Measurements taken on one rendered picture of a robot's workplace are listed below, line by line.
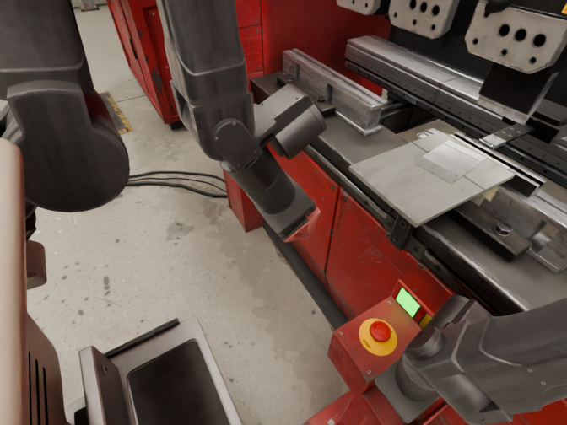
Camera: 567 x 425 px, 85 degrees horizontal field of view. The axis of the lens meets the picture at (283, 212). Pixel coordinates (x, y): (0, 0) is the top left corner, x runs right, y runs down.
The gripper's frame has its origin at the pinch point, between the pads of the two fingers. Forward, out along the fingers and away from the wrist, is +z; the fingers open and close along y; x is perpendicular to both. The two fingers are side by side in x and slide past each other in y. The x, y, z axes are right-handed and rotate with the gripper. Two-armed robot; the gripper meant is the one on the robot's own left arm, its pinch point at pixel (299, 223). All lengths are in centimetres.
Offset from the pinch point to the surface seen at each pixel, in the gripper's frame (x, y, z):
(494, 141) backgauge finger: -44.0, -1.9, 21.4
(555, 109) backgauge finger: -62, -3, 27
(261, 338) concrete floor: 44, 25, 89
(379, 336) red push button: 2.0, -17.1, 20.0
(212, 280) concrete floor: 51, 64, 86
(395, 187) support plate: -17.9, -1.7, 8.7
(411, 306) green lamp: -6.5, -15.9, 24.0
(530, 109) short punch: -44.1, -6.6, 9.2
